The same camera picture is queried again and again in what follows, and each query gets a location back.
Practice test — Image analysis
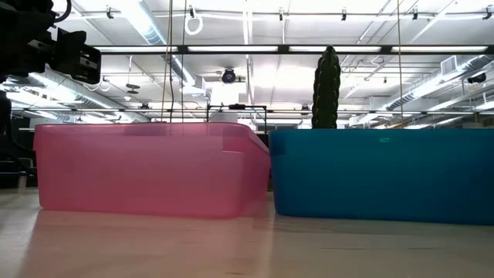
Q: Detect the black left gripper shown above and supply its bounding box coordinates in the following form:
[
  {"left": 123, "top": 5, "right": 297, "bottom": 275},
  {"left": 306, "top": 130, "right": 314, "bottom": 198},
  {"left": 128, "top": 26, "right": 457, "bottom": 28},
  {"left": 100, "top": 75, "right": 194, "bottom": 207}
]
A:
[{"left": 49, "top": 29, "right": 103, "bottom": 85}]

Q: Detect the translucent pink plastic bin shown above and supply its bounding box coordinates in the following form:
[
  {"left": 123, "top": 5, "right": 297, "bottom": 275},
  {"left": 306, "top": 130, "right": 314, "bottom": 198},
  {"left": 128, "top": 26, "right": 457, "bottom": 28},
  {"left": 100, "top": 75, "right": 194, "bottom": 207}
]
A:
[{"left": 33, "top": 122, "right": 271, "bottom": 220}]

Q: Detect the tall green cactus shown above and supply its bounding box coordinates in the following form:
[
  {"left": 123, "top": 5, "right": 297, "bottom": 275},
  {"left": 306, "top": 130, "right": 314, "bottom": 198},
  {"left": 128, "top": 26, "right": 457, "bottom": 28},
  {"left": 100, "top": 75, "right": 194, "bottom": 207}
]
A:
[{"left": 311, "top": 45, "right": 342, "bottom": 130}]

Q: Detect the blue plastic bin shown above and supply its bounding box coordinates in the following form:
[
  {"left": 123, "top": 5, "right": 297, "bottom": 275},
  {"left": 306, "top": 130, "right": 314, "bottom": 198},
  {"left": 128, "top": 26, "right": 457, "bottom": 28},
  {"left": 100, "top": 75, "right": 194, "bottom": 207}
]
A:
[{"left": 269, "top": 128, "right": 494, "bottom": 226}]

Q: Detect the yellowish hanging cable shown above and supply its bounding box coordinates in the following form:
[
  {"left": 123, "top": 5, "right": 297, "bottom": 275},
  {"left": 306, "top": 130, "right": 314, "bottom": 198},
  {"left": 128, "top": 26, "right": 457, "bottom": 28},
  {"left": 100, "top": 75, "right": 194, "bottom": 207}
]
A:
[{"left": 160, "top": 0, "right": 174, "bottom": 123}]

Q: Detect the dark hanging cable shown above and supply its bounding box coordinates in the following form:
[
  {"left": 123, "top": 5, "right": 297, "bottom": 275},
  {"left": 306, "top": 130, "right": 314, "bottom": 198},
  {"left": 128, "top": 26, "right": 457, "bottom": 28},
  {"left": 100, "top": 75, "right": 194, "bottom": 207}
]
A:
[{"left": 180, "top": 0, "right": 188, "bottom": 123}]

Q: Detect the white cable loop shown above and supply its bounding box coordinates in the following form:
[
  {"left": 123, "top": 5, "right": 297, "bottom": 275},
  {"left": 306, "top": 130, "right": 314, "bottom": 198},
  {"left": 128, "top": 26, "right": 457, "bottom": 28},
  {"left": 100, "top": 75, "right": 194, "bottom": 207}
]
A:
[{"left": 184, "top": 5, "right": 204, "bottom": 36}]

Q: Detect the black frame bar with lights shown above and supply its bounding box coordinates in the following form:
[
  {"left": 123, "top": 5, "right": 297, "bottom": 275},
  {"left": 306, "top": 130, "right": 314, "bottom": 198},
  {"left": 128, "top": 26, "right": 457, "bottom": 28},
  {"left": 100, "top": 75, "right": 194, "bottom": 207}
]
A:
[{"left": 94, "top": 44, "right": 494, "bottom": 55}]

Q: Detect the thin hanging cable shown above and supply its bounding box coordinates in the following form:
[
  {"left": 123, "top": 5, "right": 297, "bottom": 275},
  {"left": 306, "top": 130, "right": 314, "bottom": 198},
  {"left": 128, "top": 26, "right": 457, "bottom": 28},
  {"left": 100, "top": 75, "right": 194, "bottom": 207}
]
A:
[{"left": 396, "top": 0, "right": 404, "bottom": 119}]

